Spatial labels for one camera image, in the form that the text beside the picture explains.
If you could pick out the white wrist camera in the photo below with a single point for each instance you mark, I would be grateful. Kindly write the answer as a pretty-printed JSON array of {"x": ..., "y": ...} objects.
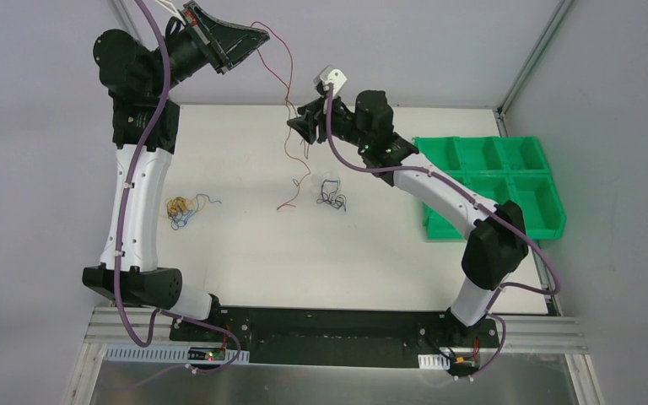
[
  {"x": 330, "y": 78},
  {"x": 172, "y": 9}
]

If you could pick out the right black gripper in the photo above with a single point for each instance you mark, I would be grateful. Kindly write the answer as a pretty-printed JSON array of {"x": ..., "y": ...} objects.
[{"x": 317, "y": 116}]

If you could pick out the control circuit board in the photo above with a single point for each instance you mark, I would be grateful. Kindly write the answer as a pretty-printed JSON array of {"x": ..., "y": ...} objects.
[
  {"x": 205, "y": 354},
  {"x": 470, "y": 362}
]

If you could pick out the green divided plastic bin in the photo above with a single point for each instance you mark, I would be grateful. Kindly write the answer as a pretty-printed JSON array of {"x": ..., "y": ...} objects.
[{"x": 503, "y": 169}]

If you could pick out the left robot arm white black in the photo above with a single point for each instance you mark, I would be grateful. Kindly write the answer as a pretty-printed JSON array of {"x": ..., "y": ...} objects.
[{"x": 145, "y": 124}]

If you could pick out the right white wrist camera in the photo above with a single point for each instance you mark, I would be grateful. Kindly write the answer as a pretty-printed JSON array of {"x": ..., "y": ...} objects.
[{"x": 330, "y": 78}]

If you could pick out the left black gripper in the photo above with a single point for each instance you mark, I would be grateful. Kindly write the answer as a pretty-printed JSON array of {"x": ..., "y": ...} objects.
[{"x": 207, "y": 40}]

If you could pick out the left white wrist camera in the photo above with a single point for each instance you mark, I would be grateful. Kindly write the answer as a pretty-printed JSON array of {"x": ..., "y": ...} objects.
[{"x": 172, "y": 9}]

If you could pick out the left control circuit board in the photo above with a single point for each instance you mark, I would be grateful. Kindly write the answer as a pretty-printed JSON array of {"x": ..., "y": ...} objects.
[{"x": 205, "y": 354}]

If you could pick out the aluminium frame rail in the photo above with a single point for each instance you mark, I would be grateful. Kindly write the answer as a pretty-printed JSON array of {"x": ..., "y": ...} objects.
[{"x": 524, "y": 334}]

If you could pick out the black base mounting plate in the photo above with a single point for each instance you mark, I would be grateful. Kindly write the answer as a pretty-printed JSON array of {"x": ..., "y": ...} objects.
[{"x": 349, "y": 338}]

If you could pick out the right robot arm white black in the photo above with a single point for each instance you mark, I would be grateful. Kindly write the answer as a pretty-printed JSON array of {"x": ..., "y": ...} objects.
[{"x": 494, "y": 232}]

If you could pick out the right control circuit board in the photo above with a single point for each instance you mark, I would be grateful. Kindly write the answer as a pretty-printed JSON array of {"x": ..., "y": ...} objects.
[{"x": 470, "y": 362}]

